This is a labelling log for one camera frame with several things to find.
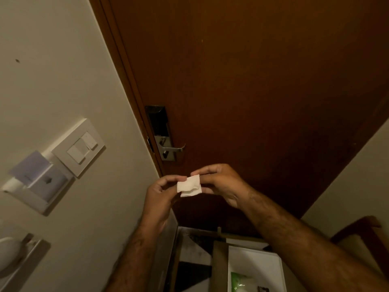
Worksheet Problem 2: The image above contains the white key card holder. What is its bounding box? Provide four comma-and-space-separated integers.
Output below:
1, 161, 75, 215

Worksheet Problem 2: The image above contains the person's left forearm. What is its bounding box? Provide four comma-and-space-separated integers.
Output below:
103, 220, 171, 292

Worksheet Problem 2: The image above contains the person's right hand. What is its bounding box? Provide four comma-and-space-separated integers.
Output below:
190, 163, 253, 210

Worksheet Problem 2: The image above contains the brown wooden door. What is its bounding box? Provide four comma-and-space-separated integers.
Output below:
107, 0, 389, 237

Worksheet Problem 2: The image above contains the white wall light switch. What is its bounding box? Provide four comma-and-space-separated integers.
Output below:
51, 118, 106, 178

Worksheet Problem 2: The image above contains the silver electronic door lock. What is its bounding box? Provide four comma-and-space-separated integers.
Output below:
145, 105, 177, 162

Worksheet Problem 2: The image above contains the white wall phone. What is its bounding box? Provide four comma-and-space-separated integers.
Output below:
0, 232, 43, 292

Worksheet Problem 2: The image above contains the person's left hand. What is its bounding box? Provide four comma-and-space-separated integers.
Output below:
140, 175, 188, 230

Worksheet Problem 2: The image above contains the white tray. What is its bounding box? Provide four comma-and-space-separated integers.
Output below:
227, 245, 287, 292

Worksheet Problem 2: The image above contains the white key card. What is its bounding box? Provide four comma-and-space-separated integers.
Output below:
9, 151, 51, 186

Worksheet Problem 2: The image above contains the brown wooden chair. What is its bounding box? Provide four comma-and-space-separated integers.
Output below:
330, 216, 389, 278

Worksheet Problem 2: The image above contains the brown wooden door frame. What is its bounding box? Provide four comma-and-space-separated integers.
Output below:
88, 0, 166, 177

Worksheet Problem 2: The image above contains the white tissue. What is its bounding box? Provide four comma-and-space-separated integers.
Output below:
177, 175, 202, 198

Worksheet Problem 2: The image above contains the person's right forearm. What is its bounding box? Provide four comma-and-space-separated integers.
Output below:
238, 190, 389, 292

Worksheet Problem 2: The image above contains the green packet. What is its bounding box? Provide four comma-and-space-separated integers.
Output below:
230, 272, 260, 292

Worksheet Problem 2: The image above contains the silver door lever handle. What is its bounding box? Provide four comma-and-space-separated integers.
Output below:
159, 143, 186, 153

